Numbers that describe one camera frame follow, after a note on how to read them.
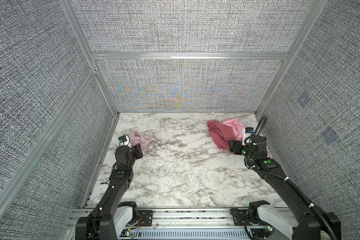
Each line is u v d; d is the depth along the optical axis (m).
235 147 0.73
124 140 0.71
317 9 0.70
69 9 0.70
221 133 0.99
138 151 0.80
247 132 0.71
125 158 0.62
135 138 0.97
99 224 0.40
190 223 0.73
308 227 0.38
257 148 0.60
